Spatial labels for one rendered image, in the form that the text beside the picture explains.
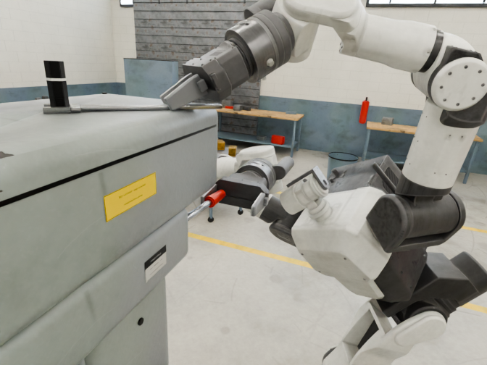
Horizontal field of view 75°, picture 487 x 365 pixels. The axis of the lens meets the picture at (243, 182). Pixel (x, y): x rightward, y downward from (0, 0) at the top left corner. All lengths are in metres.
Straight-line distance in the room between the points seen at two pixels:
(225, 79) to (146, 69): 6.09
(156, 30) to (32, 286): 9.19
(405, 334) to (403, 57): 0.75
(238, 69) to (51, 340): 0.39
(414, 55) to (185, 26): 8.52
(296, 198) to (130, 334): 0.48
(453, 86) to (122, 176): 0.48
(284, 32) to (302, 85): 7.43
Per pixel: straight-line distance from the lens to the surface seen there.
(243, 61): 0.49
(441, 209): 0.74
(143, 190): 0.41
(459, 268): 1.08
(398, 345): 1.10
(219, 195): 0.64
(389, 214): 0.70
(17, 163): 0.30
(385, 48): 0.58
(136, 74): 6.60
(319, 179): 0.79
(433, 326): 1.07
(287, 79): 8.02
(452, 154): 0.65
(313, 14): 0.54
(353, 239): 0.77
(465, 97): 0.59
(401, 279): 0.90
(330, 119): 7.91
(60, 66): 0.47
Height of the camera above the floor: 1.96
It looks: 21 degrees down
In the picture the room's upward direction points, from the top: 3 degrees clockwise
